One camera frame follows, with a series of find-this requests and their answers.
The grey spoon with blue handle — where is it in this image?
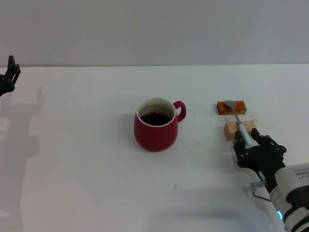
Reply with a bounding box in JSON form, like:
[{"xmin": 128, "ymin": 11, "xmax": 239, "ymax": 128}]
[{"xmin": 224, "ymin": 99, "xmax": 253, "ymax": 146}]

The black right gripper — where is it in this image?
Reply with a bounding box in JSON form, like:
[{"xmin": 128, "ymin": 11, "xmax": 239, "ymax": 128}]
[{"xmin": 233, "ymin": 128, "xmax": 287, "ymax": 192}]

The grey cable with metal plug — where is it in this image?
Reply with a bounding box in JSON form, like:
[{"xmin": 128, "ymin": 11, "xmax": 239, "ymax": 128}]
[{"xmin": 250, "ymin": 180, "xmax": 273, "ymax": 203}]

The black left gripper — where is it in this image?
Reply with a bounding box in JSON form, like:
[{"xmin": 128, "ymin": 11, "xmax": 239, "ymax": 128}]
[{"xmin": 0, "ymin": 55, "xmax": 21, "ymax": 97}]

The light wooden block with notch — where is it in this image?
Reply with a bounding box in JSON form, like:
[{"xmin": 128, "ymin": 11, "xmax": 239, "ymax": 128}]
[{"xmin": 223, "ymin": 120, "xmax": 258, "ymax": 141}]

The red ceramic mug with coffee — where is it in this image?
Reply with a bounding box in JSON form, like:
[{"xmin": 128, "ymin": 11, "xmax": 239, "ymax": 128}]
[{"xmin": 134, "ymin": 97, "xmax": 187, "ymax": 152}]

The orange-brown wooden block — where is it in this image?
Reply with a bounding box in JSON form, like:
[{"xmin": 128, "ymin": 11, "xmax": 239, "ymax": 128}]
[{"xmin": 216, "ymin": 100, "xmax": 248, "ymax": 116}]

